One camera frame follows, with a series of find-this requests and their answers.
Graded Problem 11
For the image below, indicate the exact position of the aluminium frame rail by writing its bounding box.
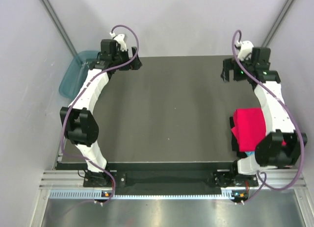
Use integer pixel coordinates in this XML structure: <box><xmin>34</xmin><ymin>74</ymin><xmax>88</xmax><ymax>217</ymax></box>
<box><xmin>39</xmin><ymin>169</ymin><xmax>297</xmax><ymax>189</ymax></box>

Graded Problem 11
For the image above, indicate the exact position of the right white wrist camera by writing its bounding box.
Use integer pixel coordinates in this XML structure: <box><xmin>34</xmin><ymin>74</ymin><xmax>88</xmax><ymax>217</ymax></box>
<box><xmin>235</xmin><ymin>41</ymin><xmax>254</xmax><ymax>61</ymax></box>

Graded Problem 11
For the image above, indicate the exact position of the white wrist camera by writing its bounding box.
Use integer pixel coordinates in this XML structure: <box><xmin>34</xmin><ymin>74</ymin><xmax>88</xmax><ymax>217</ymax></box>
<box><xmin>235</xmin><ymin>41</ymin><xmax>254</xmax><ymax>61</ymax></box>
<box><xmin>109</xmin><ymin>32</ymin><xmax>128</xmax><ymax>51</ymax></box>

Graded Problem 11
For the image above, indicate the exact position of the grey slotted cable duct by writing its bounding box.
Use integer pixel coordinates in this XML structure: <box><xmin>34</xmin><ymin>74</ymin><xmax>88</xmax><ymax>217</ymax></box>
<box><xmin>49</xmin><ymin>189</ymin><xmax>247</xmax><ymax>200</ymax></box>

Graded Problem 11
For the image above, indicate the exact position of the folded light blue t shirt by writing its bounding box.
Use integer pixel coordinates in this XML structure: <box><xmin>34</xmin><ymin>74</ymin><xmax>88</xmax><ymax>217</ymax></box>
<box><xmin>246</xmin><ymin>151</ymin><xmax>255</xmax><ymax>156</ymax></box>

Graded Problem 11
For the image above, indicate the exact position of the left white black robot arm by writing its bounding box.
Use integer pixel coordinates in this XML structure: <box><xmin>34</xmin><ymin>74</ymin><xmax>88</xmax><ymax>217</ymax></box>
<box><xmin>60</xmin><ymin>34</ymin><xmax>142</xmax><ymax>187</ymax></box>

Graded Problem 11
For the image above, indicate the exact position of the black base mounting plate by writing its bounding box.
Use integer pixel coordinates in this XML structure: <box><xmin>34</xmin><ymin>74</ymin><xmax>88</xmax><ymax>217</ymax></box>
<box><xmin>82</xmin><ymin>170</ymin><xmax>258</xmax><ymax>189</ymax></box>

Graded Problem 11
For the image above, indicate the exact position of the red t shirt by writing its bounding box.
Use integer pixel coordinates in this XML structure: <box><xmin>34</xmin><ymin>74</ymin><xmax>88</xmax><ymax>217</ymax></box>
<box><xmin>233</xmin><ymin>108</ymin><xmax>267</xmax><ymax>152</ymax></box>

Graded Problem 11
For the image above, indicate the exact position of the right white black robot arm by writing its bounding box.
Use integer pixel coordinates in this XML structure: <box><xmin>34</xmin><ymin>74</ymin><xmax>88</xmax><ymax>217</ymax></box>
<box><xmin>221</xmin><ymin>42</ymin><xmax>307</xmax><ymax>186</ymax></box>

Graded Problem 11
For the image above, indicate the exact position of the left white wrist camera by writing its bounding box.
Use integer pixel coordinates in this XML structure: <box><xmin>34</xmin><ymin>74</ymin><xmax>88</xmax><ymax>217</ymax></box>
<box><xmin>109</xmin><ymin>32</ymin><xmax>128</xmax><ymax>51</ymax></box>

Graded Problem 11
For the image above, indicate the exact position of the blue plastic bin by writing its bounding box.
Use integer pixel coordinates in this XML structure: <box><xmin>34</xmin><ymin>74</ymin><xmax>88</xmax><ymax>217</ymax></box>
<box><xmin>59</xmin><ymin>50</ymin><xmax>98</xmax><ymax>100</ymax></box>

